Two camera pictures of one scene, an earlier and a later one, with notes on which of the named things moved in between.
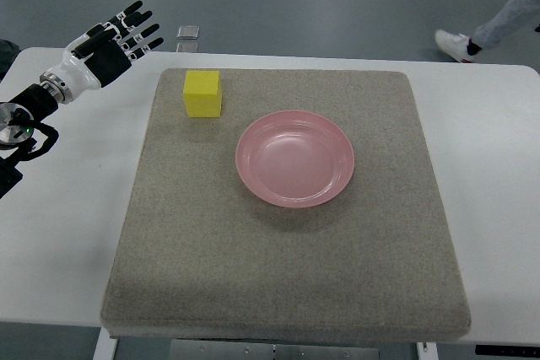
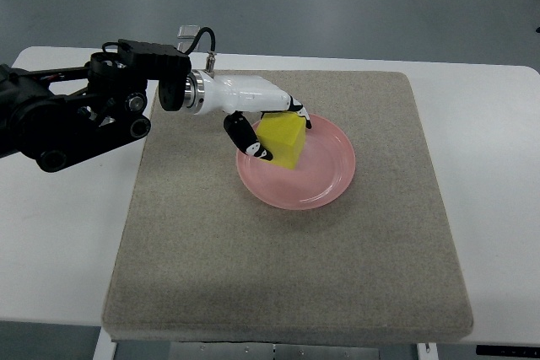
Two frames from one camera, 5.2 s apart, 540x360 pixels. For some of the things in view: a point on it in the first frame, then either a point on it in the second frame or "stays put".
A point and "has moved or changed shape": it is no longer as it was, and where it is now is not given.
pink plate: x=294 y=159 stays put
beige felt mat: x=201 y=255 stays put
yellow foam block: x=202 y=94 has moved or changed shape
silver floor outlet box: x=188 y=32 stays put
